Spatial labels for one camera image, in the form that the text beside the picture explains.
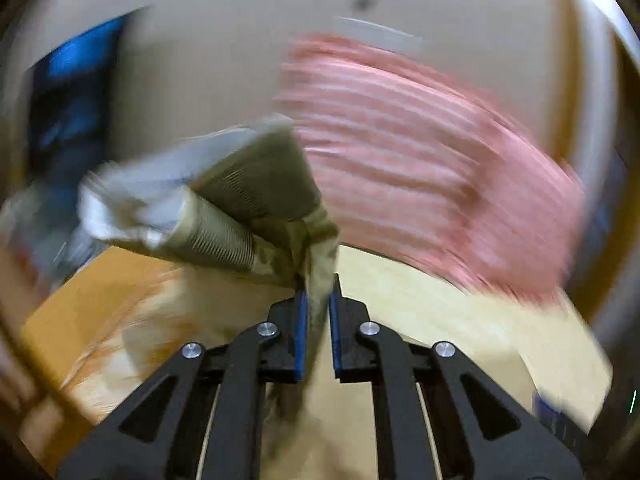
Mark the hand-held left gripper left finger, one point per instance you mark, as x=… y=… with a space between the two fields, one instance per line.
x=300 y=335

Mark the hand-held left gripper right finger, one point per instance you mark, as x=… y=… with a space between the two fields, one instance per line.
x=334 y=340

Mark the olive green pants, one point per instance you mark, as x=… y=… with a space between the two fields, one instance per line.
x=260 y=195

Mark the blue dark object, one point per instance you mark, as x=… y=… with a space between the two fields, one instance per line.
x=70 y=95

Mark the pink striped cloth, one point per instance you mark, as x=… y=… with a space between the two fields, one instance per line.
x=425 y=170

